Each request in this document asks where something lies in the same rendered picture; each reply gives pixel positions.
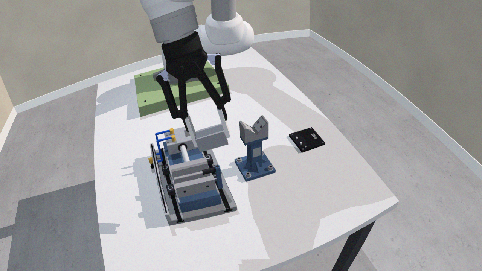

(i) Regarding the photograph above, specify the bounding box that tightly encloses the grey flat bar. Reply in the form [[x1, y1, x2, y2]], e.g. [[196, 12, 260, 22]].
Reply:
[[173, 171, 210, 184]]

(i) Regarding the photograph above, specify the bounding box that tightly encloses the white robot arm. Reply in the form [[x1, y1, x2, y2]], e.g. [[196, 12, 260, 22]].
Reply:
[[140, 0, 254, 56]]

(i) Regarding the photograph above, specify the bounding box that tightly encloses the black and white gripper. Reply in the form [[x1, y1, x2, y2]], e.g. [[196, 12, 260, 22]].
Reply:
[[156, 31, 231, 147]]

